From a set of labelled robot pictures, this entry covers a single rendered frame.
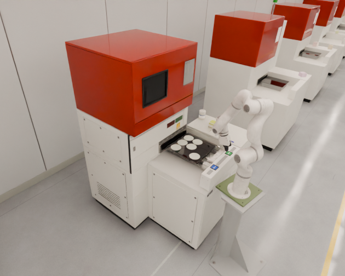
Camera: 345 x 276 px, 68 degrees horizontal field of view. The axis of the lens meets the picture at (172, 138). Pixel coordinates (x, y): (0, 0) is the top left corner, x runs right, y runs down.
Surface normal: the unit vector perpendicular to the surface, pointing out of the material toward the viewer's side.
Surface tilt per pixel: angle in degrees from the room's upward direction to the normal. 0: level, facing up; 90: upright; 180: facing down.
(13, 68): 90
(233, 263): 0
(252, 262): 0
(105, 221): 0
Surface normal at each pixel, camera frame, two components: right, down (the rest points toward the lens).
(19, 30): 0.79, 0.37
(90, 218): 0.04, -0.83
